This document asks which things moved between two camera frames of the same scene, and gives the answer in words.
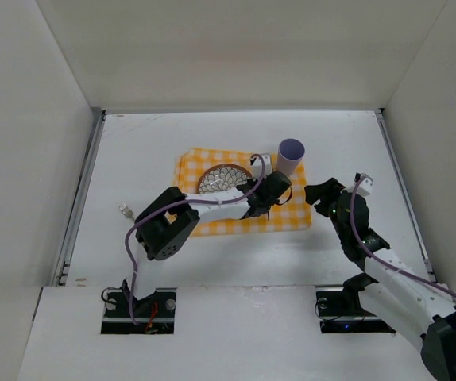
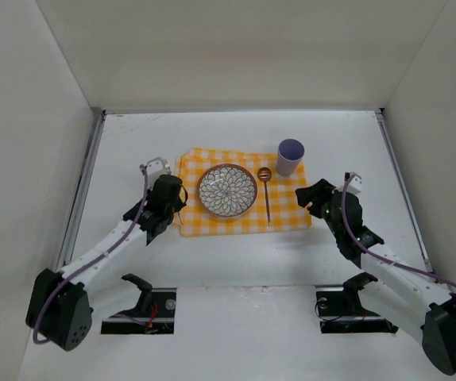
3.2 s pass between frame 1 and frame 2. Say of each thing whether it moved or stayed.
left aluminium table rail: stayed
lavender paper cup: stayed
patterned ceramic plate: stayed
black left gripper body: moved
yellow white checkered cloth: stayed
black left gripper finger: moved
